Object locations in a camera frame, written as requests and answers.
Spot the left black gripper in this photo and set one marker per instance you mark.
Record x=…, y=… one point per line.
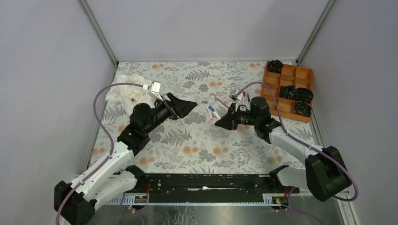
x=178, y=108

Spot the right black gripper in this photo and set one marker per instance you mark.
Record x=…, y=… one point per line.
x=229, y=121

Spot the white pen blue tip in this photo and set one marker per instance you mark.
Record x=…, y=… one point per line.
x=216, y=115

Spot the white pen orange tip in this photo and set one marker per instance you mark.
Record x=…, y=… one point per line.
x=209, y=112

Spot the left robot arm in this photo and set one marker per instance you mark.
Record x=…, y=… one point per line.
x=78, y=200

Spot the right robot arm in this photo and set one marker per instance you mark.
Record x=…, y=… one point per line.
x=324, y=174

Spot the pink red pen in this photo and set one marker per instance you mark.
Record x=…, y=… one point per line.
x=221, y=102

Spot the floral table mat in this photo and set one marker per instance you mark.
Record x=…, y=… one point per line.
x=194, y=144

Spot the white crumpled cloth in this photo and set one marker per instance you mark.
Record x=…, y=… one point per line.
x=130, y=95

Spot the orange compartment tray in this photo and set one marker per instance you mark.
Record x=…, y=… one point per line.
x=289, y=90

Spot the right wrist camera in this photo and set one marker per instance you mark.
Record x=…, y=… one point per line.
x=237, y=98

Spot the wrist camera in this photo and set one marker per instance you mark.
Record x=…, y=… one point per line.
x=237, y=98
x=154, y=90

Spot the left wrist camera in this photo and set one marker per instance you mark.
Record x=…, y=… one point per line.
x=154, y=90

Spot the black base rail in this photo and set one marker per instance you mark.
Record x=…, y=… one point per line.
x=175, y=188

